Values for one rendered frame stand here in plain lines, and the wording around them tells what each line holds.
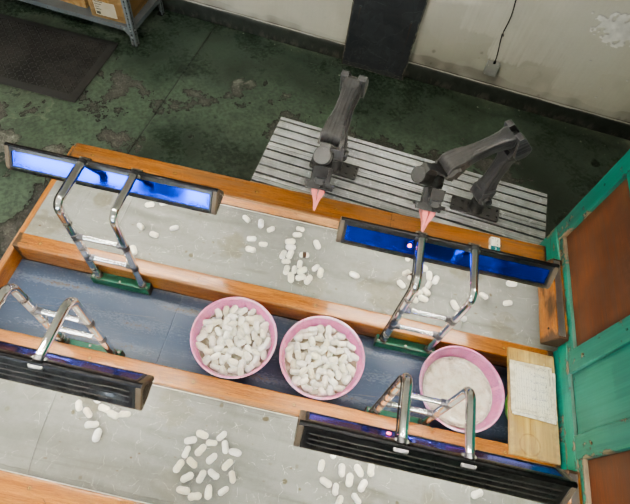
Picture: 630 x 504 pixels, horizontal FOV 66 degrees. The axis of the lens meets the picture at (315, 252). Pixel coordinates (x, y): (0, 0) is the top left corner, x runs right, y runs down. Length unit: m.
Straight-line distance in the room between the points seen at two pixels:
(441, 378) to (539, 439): 0.32
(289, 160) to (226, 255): 0.56
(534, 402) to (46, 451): 1.41
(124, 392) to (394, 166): 1.41
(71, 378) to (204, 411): 0.44
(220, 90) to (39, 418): 2.34
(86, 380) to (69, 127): 2.26
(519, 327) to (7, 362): 1.49
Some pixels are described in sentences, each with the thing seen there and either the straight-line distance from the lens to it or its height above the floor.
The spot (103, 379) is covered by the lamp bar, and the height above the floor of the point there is 1.11.
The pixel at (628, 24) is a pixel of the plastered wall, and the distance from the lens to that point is 3.47.
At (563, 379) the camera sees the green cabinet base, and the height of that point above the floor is 0.81.
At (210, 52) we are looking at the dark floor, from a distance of 3.65.
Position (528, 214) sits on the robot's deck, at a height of 0.67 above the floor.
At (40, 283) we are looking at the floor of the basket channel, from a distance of 1.86.
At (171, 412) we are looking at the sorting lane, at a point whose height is 0.74.
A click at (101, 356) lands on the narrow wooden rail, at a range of 1.59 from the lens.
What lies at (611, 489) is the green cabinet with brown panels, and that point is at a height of 0.96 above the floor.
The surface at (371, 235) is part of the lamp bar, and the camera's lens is 1.36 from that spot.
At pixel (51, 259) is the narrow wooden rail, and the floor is 0.72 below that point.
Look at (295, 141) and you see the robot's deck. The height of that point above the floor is 0.67.
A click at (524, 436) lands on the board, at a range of 1.64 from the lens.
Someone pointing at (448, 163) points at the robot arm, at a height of 1.05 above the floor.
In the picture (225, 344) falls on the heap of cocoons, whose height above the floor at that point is 0.73.
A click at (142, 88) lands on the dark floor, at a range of 3.42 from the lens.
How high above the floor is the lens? 2.20
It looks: 59 degrees down
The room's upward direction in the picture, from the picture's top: 11 degrees clockwise
